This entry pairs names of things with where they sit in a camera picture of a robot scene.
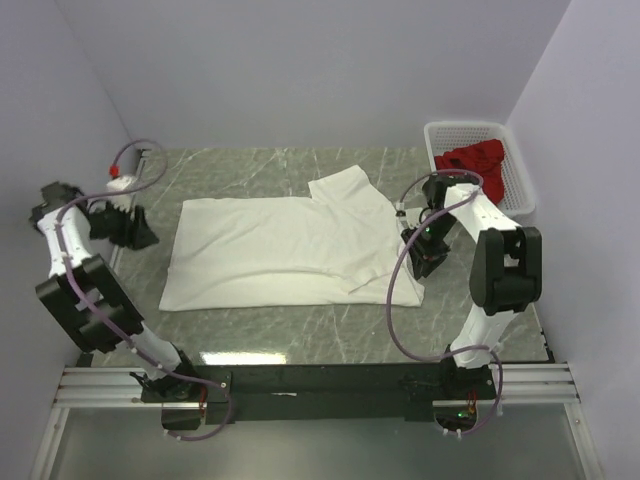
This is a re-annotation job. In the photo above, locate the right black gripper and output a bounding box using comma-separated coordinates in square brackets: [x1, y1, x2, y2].
[401, 210, 458, 281]

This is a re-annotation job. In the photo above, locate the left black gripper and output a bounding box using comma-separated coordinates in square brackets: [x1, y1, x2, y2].
[90, 196, 161, 250]

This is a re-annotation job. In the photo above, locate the white t shirt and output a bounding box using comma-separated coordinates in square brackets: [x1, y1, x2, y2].
[159, 166, 424, 312]

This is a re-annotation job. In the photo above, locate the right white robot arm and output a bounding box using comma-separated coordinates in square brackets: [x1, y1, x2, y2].
[399, 169, 542, 399]

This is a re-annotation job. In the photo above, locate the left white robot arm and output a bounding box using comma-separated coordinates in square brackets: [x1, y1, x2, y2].
[29, 182, 200, 402]

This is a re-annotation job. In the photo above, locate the red t shirt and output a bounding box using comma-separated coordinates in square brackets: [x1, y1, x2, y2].
[434, 139, 505, 205]

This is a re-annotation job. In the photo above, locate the white plastic basket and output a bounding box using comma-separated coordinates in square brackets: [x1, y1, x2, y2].
[424, 120, 536, 218]

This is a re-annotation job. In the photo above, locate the black base beam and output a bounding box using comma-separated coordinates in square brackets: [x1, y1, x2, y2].
[141, 359, 497, 431]

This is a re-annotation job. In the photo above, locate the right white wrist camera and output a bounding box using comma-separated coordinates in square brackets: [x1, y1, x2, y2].
[395, 202, 422, 229]

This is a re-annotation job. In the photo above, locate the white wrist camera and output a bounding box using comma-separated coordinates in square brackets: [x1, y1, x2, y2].
[395, 202, 422, 229]
[106, 164, 137, 212]

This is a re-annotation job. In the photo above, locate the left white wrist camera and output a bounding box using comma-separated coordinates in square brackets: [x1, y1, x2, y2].
[106, 164, 137, 212]

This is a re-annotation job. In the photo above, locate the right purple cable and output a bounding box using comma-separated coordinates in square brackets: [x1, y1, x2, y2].
[387, 170, 504, 437]

